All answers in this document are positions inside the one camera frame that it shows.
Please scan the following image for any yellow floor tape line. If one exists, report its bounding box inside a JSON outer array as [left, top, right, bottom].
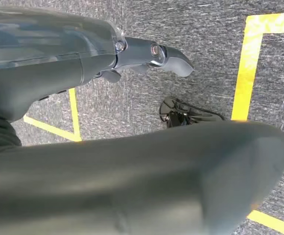
[[23, 88, 83, 142], [247, 210, 284, 235], [230, 12, 284, 122]]

